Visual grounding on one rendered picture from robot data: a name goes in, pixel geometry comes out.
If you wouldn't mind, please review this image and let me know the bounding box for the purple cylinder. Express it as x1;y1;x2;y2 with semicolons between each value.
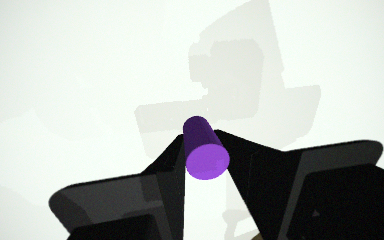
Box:
183;116;230;180

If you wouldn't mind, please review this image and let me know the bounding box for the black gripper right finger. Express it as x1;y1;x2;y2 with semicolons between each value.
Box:
214;129;384;240

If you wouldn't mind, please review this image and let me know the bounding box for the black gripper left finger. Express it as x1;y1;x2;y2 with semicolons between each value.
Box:
48;134;186;240

